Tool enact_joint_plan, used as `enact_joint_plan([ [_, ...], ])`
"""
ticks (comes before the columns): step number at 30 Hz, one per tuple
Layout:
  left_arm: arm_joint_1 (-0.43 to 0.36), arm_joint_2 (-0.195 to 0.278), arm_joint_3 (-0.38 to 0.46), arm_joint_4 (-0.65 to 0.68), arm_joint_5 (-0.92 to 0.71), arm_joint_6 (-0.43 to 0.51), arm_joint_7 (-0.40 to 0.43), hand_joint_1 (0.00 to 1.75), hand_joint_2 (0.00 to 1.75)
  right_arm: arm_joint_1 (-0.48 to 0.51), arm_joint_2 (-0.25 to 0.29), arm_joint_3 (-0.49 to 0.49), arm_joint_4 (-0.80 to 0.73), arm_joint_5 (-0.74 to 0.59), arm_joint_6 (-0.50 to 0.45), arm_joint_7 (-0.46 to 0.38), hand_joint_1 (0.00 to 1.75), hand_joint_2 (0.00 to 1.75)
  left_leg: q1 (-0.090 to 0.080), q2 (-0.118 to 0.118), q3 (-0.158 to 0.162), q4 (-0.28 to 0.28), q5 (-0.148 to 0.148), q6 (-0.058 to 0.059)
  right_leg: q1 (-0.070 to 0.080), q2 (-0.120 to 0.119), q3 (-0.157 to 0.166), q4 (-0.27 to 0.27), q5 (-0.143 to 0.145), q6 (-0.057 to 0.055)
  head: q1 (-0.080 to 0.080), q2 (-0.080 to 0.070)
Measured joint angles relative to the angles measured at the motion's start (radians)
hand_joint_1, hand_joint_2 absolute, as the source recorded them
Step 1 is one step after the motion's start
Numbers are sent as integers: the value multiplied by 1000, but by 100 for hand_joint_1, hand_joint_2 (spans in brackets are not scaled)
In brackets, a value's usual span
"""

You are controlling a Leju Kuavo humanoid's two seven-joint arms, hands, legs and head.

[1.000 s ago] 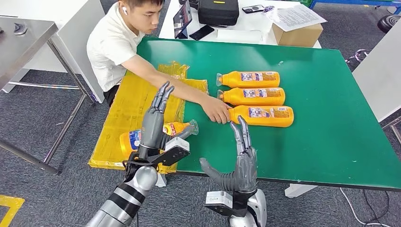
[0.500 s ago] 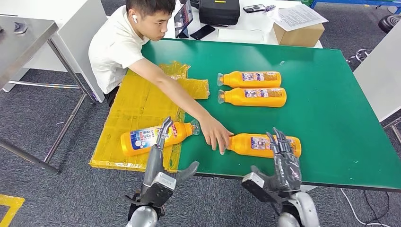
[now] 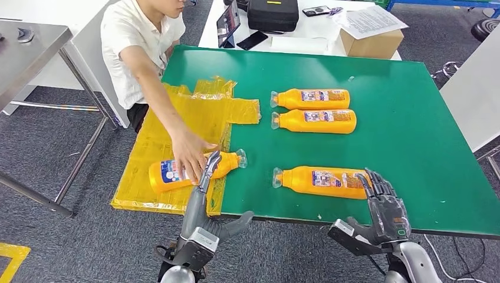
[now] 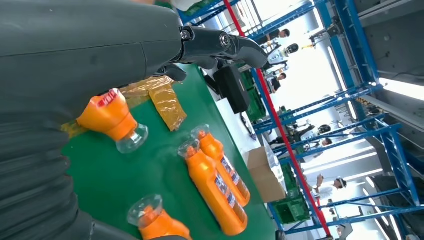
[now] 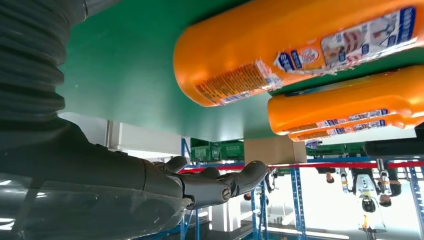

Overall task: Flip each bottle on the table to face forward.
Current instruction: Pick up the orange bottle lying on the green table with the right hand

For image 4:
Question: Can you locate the blue metal rack frame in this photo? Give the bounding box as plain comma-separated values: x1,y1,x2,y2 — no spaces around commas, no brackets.
178,0,424,240

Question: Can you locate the red vertical post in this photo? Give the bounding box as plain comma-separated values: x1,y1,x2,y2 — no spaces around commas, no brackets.
222,0,333,238

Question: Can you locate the brown cardboard box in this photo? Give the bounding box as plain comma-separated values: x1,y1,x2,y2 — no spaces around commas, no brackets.
246,145,287,204

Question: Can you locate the green plastic crate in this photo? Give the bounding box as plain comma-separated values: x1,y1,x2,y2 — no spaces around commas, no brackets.
271,195,311,225
243,71,268,123

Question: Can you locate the yellow taped cardboard mat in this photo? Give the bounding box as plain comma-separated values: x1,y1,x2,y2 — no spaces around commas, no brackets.
61,75,188,138

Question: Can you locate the orange detergent bottle clear cap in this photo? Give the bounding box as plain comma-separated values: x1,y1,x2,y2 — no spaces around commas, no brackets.
126,194,193,240
76,87,150,155
191,124,251,208
177,139,249,237

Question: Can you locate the black carrying case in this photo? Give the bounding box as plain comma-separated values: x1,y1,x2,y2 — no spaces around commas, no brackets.
212,64,251,115

